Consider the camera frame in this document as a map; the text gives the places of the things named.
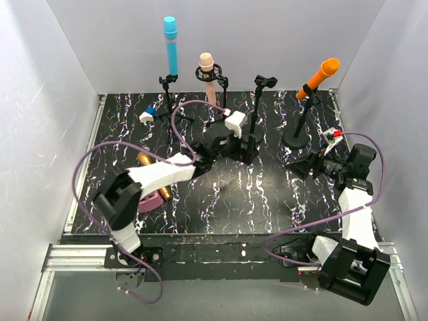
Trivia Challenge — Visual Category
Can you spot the black round-base shock-mount stand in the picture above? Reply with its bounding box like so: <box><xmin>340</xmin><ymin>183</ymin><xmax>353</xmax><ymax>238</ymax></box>
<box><xmin>282</xmin><ymin>84</ymin><xmax>321</xmax><ymax>150</ymax></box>

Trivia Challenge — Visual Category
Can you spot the black round-base clip stand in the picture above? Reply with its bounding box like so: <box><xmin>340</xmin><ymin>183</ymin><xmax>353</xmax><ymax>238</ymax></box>
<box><xmin>242</xmin><ymin>75</ymin><xmax>278</xmax><ymax>144</ymax></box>

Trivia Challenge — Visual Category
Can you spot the black small tripod stand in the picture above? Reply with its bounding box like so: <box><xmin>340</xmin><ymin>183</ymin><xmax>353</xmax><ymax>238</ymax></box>
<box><xmin>194</xmin><ymin>63</ymin><xmax>235</xmax><ymax>130</ymax></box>

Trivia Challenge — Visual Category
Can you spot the pink beige microphone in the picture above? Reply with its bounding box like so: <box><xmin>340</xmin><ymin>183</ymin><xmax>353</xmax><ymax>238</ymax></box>
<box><xmin>199</xmin><ymin>52</ymin><xmax>216</xmax><ymax>105</ymax></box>

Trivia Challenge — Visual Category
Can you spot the black tripod mic stand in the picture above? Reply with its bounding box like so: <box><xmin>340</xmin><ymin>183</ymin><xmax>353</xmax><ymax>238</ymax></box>
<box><xmin>156</xmin><ymin>74</ymin><xmax>195</xmax><ymax>124</ymax></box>

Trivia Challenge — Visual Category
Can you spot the orange microphone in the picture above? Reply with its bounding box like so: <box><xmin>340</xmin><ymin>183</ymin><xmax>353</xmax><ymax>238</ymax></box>
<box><xmin>296</xmin><ymin>58</ymin><xmax>340</xmax><ymax>100</ymax></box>

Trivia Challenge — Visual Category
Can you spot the blue microphone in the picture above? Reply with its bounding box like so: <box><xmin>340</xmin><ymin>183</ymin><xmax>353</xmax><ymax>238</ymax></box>
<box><xmin>163</xmin><ymin>16</ymin><xmax>178</xmax><ymax>76</ymax></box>

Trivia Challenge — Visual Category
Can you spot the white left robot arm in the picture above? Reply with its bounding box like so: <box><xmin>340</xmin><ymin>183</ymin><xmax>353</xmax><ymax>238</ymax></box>
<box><xmin>93</xmin><ymin>128</ymin><xmax>258</xmax><ymax>266</ymax></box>

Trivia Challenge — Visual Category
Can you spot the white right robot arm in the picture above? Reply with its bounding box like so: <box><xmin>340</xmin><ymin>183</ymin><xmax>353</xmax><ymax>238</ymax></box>
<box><xmin>286</xmin><ymin>143</ymin><xmax>391</xmax><ymax>306</ymax></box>

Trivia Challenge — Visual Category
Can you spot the gold microphone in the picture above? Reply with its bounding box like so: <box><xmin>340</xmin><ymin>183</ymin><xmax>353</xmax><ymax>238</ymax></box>
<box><xmin>136</xmin><ymin>152</ymin><xmax>172</xmax><ymax>201</ymax></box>

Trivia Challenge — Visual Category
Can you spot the white and blue small object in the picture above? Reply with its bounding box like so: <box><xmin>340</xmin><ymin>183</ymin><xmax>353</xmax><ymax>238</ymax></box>
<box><xmin>139</xmin><ymin>106</ymin><xmax>156</xmax><ymax>124</ymax></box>

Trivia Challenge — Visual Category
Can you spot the pink box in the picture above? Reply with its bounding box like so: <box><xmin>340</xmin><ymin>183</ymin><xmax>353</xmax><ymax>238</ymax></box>
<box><xmin>138</xmin><ymin>191</ymin><xmax>164</xmax><ymax>213</ymax></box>

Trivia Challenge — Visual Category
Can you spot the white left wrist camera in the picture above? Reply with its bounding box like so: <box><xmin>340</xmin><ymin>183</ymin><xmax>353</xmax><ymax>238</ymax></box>
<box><xmin>223</xmin><ymin>108</ymin><xmax>247</xmax><ymax>138</ymax></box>

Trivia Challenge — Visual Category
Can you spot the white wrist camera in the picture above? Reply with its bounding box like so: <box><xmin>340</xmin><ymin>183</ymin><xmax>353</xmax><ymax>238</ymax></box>
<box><xmin>223</xmin><ymin>108</ymin><xmax>247</xmax><ymax>138</ymax></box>
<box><xmin>322</xmin><ymin>128</ymin><xmax>343</xmax><ymax>156</ymax></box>

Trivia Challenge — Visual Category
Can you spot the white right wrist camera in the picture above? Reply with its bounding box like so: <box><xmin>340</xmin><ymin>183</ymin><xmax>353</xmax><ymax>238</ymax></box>
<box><xmin>322</xmin><ymin>128</ymin><xmax>343</xmax><ymax>156</ymax></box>

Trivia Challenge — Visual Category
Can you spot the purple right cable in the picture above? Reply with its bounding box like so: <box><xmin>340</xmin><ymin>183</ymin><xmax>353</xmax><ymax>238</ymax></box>
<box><xmin>261</xmin><ymin>132</ymin><xmax>387</xmax><ymax>268</ymax></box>

